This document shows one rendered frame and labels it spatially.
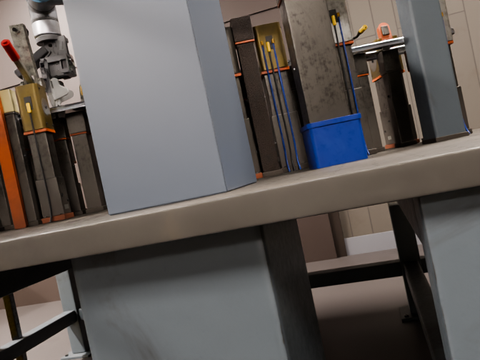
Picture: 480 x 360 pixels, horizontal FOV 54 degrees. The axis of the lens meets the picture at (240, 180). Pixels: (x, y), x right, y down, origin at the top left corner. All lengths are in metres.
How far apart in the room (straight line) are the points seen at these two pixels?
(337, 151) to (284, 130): 0.30
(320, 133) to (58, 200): 0.69
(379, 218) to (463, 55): 1.20
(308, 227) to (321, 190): 2.88
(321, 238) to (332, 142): 2.49
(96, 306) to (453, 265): 0.49
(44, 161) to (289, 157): 0.62
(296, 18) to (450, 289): 0.71
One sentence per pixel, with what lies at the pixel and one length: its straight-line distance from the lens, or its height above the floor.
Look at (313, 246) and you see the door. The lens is 3.43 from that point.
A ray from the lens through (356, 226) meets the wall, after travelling 3.43.
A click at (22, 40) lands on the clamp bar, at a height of 1.17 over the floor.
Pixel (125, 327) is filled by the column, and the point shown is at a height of 0.54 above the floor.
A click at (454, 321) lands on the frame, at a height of 0.51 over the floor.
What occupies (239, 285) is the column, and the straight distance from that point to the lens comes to 0.66.
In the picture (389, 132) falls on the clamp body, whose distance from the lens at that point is 1.69.
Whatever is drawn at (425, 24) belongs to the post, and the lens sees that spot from 1.18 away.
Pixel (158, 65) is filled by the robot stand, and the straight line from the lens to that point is 0.74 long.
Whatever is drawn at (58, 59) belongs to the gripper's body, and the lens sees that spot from 1.49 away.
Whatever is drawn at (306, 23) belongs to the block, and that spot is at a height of 1.01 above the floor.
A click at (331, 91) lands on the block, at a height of 0.86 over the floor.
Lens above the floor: 0.72
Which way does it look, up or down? 1 degrees down
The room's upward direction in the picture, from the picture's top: 12 degrees counter-clockwise
